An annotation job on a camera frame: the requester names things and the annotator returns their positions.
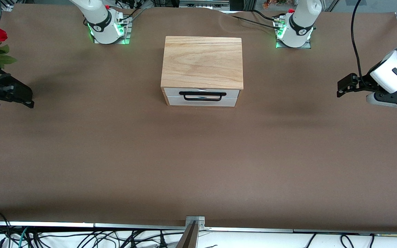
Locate white-front drawer with black handle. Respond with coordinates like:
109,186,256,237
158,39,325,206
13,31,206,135
164,88,241,102

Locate wooden drawer cabinet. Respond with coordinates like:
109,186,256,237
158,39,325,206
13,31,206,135
160,36,245,107

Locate brown table cover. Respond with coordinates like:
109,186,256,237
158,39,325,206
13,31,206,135
0,3,397,233

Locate grey background device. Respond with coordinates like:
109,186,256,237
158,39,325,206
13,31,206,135
179,0,231,11

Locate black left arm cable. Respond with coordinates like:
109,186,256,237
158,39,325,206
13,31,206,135
350,0,366,83

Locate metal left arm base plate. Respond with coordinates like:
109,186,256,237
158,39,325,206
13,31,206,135
276,40,312,49

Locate black cable on table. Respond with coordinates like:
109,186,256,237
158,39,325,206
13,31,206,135
224,12,279,29

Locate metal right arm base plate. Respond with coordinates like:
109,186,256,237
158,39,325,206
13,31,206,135
93,21,132,45

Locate teal floor cable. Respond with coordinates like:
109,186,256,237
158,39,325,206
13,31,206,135
18,227,31,248

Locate aluminium table edge rail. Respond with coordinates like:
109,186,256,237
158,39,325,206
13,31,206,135
0,220,397,237

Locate grey metal bracket with post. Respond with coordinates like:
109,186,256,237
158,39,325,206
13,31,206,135
176,216,206,248

